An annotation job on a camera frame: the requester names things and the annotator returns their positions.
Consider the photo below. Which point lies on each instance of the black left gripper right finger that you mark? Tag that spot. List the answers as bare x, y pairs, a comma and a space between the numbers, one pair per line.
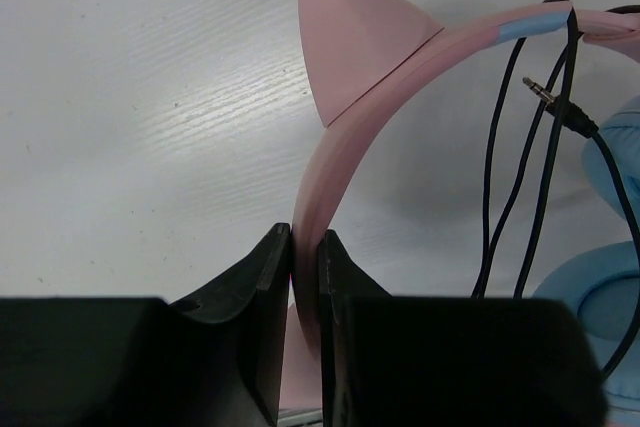
341, 282

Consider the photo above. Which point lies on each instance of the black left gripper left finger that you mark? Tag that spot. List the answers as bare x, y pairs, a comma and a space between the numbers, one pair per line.
235, 338

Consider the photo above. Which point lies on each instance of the pink blue cat-ear headphones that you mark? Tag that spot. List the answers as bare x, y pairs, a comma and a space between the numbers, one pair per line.
364, 60

